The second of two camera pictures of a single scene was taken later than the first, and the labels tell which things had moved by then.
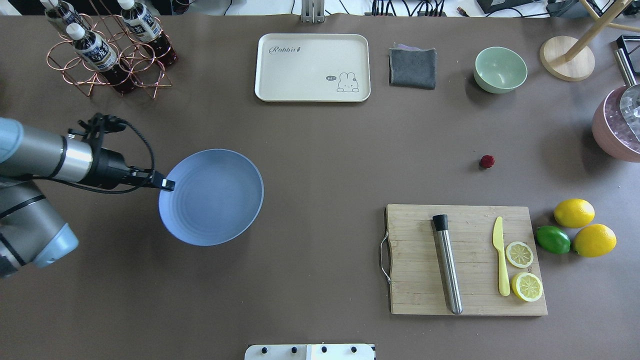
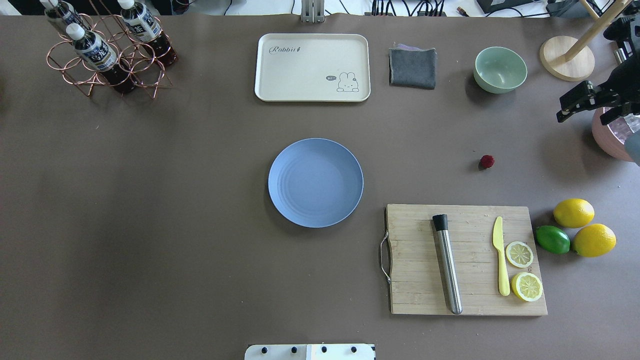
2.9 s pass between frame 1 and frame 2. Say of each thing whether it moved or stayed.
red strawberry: stayed
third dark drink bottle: stayed
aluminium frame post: stayed
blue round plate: moved
